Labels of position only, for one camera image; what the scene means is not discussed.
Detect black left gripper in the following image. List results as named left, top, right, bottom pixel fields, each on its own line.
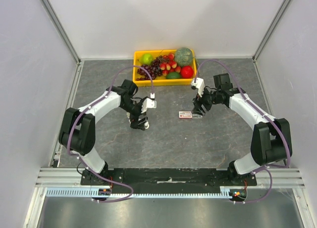
left=120, top=97, right=149, bottom=131

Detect red white staple box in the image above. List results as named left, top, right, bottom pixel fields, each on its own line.
left=178, top=111, right=203, bottom=119

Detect green white stapler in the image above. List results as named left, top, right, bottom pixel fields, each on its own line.
left=127, top=113, right=150, bottom=131

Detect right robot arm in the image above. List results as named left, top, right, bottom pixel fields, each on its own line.
left=191, top=73, right=292, bottom=185

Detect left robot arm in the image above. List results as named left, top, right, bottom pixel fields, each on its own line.
left=58, top=80, right=156, bottom=185

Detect green lime fruit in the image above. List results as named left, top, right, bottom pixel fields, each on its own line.
left=166, top=72, right=181, bottom=80

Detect yellow plastic tray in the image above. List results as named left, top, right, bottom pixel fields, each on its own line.
left=132, top=49, right=197, bottom=87

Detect red strawberry cluster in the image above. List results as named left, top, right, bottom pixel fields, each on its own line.
left=158, top=53, right=181, bottom=76

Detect green netted melon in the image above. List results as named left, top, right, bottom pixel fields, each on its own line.
left=174, top=47, right=194, bottom=67

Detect dark purple grape bunch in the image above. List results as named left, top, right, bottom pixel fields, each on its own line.
left=135, top=57, right=164, bottom=81

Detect green pear fruit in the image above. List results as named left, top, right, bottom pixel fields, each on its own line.
left=138, top=53, right=154, bottom=65

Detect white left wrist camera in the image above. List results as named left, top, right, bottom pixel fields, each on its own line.
left=144, top=98, right=157, bottom=109

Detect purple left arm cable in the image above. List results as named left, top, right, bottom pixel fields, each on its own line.
left=66, top=65, right=157, bottom=204

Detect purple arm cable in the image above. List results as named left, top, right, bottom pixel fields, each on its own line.
left=66, top=65, right=157, bottom=204
left=194, top=59, right=292, bottom=204

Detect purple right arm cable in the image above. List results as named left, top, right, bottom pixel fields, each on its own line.
left=194, top=59, right=292, bottom=204

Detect grey slotted cable duct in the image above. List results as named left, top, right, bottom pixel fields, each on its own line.
left=46, top=187, right=247, bottom=199

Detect aluminium frame rail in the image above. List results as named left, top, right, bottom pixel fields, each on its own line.
left=35, top=168, right=305, bottom=188

